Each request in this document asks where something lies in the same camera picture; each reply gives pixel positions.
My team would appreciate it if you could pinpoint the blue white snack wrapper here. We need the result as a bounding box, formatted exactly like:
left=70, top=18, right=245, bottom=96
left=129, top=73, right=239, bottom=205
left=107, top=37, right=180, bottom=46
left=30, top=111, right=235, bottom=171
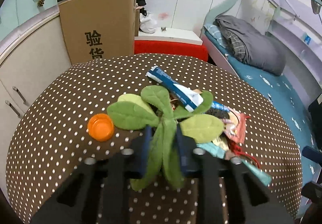
left=146, top=65, right=204, bottom=112

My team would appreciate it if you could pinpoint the large cardboard box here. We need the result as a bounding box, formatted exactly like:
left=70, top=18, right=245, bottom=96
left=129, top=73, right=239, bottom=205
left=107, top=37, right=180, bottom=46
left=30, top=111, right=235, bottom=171
left=58, top=0, right=136, bottom=64

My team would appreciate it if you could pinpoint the orange bottle cap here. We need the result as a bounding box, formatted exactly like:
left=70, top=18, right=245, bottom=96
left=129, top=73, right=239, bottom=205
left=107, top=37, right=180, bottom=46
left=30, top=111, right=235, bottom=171
left=87, top=113, right=115, bottom=142

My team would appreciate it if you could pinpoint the grey folded quilt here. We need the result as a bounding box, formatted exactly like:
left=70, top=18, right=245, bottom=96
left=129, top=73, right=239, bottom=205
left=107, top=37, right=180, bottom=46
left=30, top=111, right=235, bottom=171
left=215, top=15, right=286, bottom=76

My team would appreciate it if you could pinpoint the brown polka dot tablecloth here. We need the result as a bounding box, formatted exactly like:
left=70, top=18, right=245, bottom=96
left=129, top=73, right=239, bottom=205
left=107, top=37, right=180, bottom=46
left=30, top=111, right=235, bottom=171
left=6, top=54, right=302, bottom=223

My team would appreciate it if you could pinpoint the teal quilted bed mattress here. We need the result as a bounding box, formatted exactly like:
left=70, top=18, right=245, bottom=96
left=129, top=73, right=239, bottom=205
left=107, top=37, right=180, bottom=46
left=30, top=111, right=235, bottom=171
left=202, top=28, right=321, bottom=219

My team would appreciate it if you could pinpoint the white plastic bag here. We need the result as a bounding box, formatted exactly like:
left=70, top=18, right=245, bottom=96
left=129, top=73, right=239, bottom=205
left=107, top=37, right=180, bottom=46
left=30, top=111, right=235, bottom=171
left=139, top=12, right=158, bottom=34

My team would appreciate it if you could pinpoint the red covered bench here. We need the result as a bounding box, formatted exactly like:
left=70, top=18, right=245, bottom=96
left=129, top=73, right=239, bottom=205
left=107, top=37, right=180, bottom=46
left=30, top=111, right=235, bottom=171
left=134, top=27, right=208, bottom=62

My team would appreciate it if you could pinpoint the white cabinet with handles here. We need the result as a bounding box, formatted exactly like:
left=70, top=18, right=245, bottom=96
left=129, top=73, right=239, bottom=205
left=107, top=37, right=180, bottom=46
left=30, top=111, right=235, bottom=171
left=1, top=0, right=71, bottom=195

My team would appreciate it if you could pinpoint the green plush leaf toy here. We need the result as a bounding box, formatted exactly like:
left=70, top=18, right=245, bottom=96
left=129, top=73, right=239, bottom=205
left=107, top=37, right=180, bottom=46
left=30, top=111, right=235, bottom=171
left=107, top=85, right=224, bottom=191

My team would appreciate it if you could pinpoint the pink red snack wrapper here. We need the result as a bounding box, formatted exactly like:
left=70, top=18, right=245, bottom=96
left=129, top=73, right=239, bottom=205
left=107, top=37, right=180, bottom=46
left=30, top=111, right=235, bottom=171
left=206, top=101, right=249, bottom=144

